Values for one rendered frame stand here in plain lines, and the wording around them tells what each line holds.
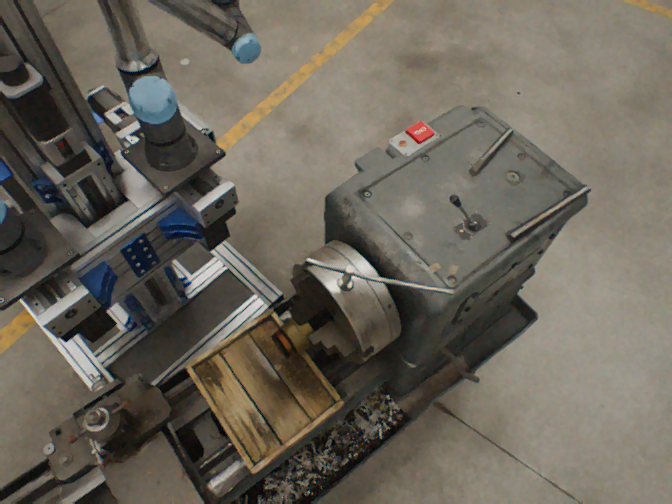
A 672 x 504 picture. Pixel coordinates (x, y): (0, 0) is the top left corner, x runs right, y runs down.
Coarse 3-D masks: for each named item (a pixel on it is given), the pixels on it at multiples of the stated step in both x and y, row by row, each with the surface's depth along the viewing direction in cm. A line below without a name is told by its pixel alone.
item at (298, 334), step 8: (288, 320) 132; (280, 328) 130; (288, 328) 128; (296, 328) 128; (304, 328) 129; (272, 336) 129; (280, 336) 127; (288, 336) 127; (296, 336) 127; (304, 336) 127; (280, 344) 126; (288, 344) 127; (296, 344) 127; (304, 344) 128; (288, 352) 127; (296, 352) 130
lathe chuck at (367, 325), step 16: (320, 256) 129; (336, 256) 127; (320, 272) 124; (336, 272) 123; (320, 288) 125; (336, 288) 121; (352, 288) 122; (368, 288) 122; (336, 304) 121; (352, 304) 120; (368, 304) 122; (336, 320) 129; (352, 320) 120; (368, 320) 122; (384, 320) 124; (352, 336) 125; (368, 336) 123; (384, 336) 127
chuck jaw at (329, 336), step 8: (320, 328) 130; (328, 328) 130; (336, 328) 130; (312, 336) 129; (320, 336) 129; (328, 336) 128; (336, 336) 128; (344, 336) 128; (312, 344) 129; (320, 344) 129; (328, 344) 127; (336, 344) 127; (344, 344) 127; (352, 344) 126; (328, 352) 128; (344, 352) 125; (352, 352) 126; (360, 352) 127; (368, 352) 128; (344, 360) 127
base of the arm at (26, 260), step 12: (24, 228) 127; (24, 240) 126; (36, 240) 130; (0, 252) 122; (12, 252) 124; (24, 252) 126; (36, 252) 129; (0, 264) 126; (12, 264) 126; (24, 264) 128; (36, 264) 130; (0, 276) 128; (12, 276) 128
